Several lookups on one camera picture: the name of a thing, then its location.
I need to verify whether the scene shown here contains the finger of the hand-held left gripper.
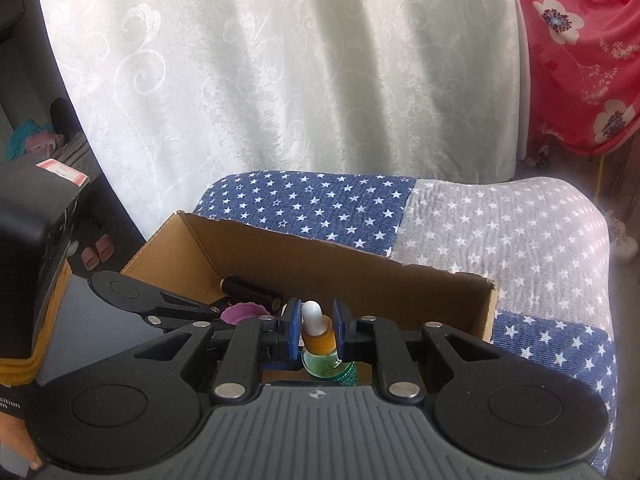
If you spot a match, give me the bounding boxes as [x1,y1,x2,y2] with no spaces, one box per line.
[89,270,237,333]

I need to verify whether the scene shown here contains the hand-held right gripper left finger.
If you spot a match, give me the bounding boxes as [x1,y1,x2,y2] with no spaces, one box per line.
[135,300,303,403]

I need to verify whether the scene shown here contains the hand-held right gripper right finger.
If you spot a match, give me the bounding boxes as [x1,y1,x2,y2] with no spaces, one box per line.
[332,299,481,402]

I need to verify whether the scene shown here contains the green dropper bottle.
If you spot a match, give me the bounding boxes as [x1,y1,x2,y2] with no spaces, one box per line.
[300,300,359,387]

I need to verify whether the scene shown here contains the pink plastic lid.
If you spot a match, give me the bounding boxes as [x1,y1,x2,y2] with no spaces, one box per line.
[221,301,269,325]

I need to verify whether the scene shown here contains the brown cardboard box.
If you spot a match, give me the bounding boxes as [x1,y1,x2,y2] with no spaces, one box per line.
[120,211,500,387]

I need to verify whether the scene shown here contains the black cylinder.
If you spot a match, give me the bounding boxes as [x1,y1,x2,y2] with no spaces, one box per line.
[221,275,284,309]

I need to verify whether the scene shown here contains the teal cloth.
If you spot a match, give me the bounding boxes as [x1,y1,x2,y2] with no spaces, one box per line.
[6,119,42,159]

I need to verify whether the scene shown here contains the star-printed blanket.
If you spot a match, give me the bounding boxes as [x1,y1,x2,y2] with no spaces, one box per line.
[192,170,617,480]

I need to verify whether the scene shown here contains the white patterned curtain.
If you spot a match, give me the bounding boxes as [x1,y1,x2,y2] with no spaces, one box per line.
[35,0,531,247]

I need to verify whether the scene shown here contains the white sneaker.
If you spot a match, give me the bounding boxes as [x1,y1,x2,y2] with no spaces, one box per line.
[602,209,640,266]

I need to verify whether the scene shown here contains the red floral cloth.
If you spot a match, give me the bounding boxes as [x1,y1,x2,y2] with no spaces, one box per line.
[504,0,640,167]

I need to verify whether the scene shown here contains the yellow cable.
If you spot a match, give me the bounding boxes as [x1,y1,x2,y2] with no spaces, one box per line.
[594,152,609,207]

